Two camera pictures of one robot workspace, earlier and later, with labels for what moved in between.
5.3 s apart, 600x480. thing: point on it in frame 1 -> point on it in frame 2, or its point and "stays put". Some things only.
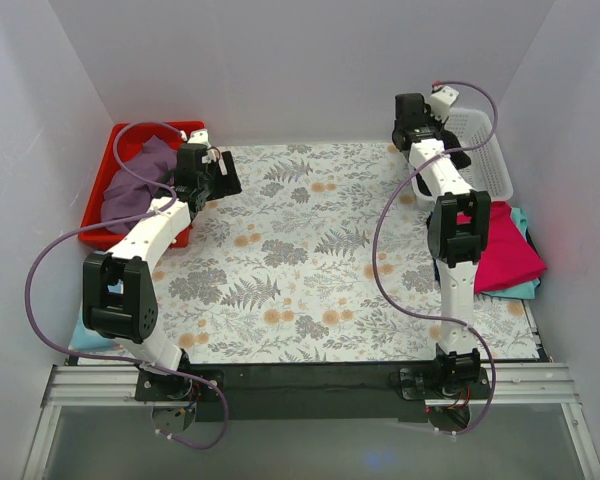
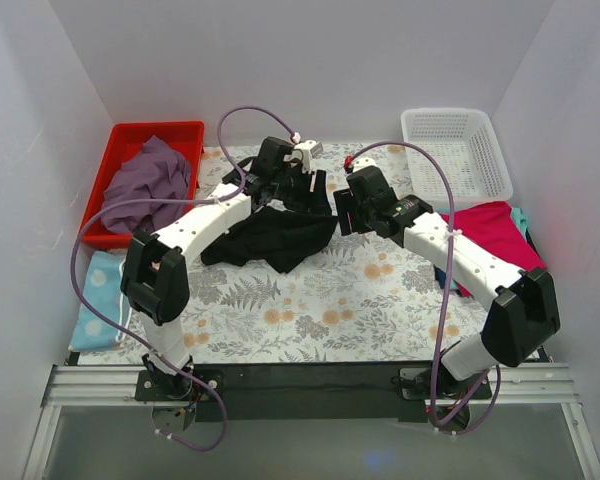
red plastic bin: (131, 140) stays put
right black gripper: (457, 153) -> (353, 210)
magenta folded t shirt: (510, 257) stays put
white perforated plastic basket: (487, 170) stays put
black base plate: (317, 394) stays put
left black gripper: (228, 173) -> (309, 187)
